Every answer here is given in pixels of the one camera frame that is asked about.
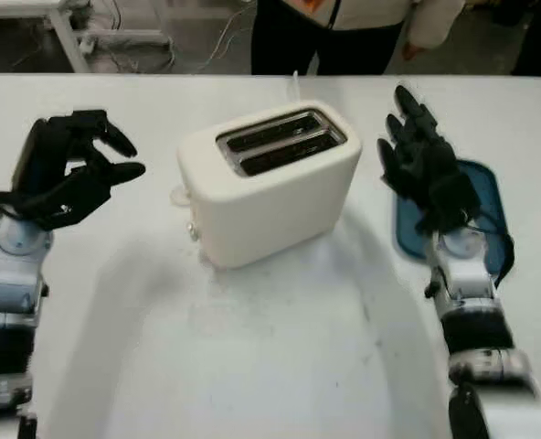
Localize blue plastic tray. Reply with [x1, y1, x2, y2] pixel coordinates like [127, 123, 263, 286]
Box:
[391, 157, 509, 262]

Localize white toaster power cord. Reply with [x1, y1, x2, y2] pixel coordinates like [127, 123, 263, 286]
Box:
[286, 70, 302, 102]

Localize white metal desk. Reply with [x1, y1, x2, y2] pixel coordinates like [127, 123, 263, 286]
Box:
[0, 0, 175, 74]

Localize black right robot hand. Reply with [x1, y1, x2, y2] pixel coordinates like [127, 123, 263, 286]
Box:
[377, 84, 481, 217]

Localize person left hand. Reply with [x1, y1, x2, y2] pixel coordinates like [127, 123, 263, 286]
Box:
[400, 39, 430, 62]

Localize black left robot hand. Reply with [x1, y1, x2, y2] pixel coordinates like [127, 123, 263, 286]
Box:
[12, 108, 147, 198]

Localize person in dark clothes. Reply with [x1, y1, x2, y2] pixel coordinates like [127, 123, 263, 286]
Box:
[510, 0, 541, 79]

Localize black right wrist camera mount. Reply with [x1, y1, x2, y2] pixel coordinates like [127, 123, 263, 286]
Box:
[415, 191, 472, 234]

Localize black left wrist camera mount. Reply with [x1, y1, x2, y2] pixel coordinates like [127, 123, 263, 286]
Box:
[0, 165, 114, 232]

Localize cream two-slot toaster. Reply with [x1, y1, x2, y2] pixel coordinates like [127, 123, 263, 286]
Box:
[168, 99, 364, 269]

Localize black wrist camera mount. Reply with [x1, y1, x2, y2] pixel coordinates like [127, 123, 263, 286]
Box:
[0, 165, 114, 232]
[415, 191, 472, 234]

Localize long white floor cable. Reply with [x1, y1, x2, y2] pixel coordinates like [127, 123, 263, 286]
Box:
[207, 0, 254, 66]

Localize person in beige sweater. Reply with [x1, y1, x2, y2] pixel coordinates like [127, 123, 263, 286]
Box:
[250, 0, 466, 77]

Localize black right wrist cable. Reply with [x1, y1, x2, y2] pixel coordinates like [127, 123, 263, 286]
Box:
[461, 213, 516, 285]

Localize tangled grey floor cables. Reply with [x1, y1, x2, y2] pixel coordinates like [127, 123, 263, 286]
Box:
[87, 0, 183, 74]

